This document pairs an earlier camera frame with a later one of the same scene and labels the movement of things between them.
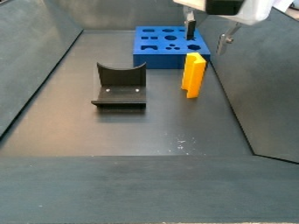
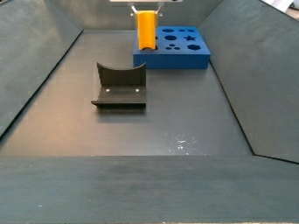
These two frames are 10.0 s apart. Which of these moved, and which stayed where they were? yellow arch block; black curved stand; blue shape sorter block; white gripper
Moved: yellow arch block; white gripper
Stayed: black curved stand; blue shape sorter block
